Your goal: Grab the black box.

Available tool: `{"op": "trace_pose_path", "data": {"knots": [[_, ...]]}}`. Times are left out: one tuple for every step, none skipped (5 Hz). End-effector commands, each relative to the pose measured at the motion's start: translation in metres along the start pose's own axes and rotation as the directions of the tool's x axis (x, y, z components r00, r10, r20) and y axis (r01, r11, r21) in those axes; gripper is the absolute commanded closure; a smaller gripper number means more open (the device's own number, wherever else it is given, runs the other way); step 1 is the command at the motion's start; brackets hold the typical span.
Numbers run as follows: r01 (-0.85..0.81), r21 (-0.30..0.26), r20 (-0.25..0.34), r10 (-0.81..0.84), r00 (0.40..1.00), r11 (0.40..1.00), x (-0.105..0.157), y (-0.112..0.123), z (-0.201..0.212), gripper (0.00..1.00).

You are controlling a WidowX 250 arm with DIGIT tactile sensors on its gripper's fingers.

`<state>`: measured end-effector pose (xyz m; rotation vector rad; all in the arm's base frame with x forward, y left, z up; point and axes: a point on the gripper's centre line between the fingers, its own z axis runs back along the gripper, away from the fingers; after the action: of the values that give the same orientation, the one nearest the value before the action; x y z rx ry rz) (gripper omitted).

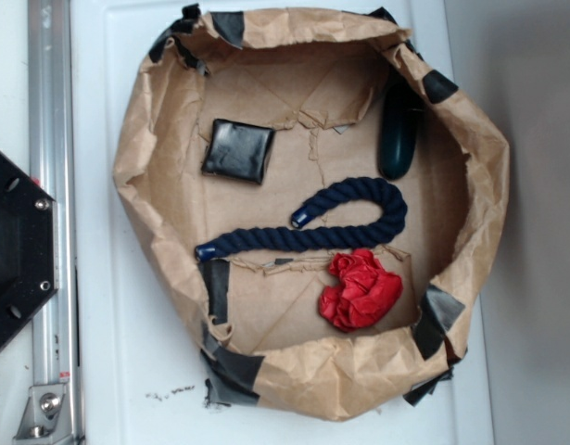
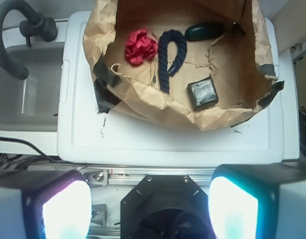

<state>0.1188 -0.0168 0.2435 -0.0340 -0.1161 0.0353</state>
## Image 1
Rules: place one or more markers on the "black box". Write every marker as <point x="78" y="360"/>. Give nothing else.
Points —
<point x="238" y="151"/>

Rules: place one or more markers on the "brown paper bag tray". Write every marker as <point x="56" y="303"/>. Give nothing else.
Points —
<point x="245" y="264"/>

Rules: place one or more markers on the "crumpled red paper ball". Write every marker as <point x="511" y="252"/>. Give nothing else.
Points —
<point x="365" y="292"/>

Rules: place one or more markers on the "dark green oval object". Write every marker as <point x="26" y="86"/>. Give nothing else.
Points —
<point x="401" y="114"/>

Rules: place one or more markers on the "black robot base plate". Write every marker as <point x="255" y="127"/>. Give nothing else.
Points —
<point x="28" y="275"/>

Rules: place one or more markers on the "aluminium extrusion rail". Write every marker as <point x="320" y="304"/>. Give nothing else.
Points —
<point x="55" y="337"/>

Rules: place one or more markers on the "metal corner bracket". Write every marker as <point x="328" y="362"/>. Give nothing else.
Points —
<point x="46" y="418"/>

